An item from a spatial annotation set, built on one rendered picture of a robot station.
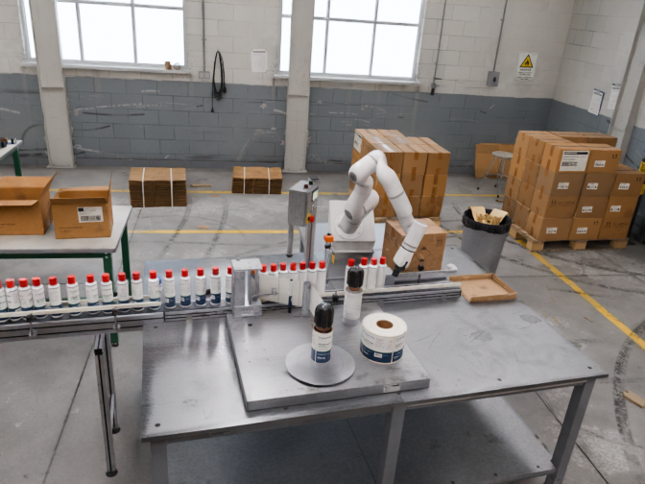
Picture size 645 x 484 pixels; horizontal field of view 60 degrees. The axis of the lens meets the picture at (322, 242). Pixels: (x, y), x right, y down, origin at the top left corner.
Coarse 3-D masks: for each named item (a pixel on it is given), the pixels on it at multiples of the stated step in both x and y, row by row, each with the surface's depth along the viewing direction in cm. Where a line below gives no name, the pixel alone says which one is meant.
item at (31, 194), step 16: (0, 192) 380; (16, 192) 382; (32, 192) 384; (48, 192) 384; (0, 208) 359; (16, 208) 361; (32, 208) 363; (48, 208) 384; (0, 224) 363; (16, 224) 365; (32, 224) 367; (48, 224) 382
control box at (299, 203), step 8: (296, 184) 283; (296, 192) 276; (304, 192) 275; (296, 200) 278; (304, 200) 276; (288, 208) 281; (296, 208) 279; (304, 208) 278; (288, 216) 282; (296, 216) 281; (304, 216) 280; (288, 224) 284; (296, 224) 283; (304, 224) 281
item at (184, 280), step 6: (186, 270) 273; (186, 276) 274; (180, 282) 275; (186, 282) 275; (180, 288) 276; (186, 288) 276; (180, 294) 278; (186, 294) 277; (180, 300) 279; (186, 300) 278; (186, 306) 280
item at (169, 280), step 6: (168, 270) 272; (168, 276) 271; (168, 282) 272; (174, 282) 274; (168, 288) 273; (174, 288) 275; (168, 294) 274; (174, 294) 276; (168, 300) 276; (174, 300) 277; (168, 306) 277; (174, 306) 279
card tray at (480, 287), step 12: (456, 276) 338; (468, 276) 341; (480, 276) 343; (492, 276) 345; (468, 288) 332; (480, 288) 333; (492, 288) 334; (504, 288) 334; (468, 300) 319; (480, 300) 317; (492, 300) 320
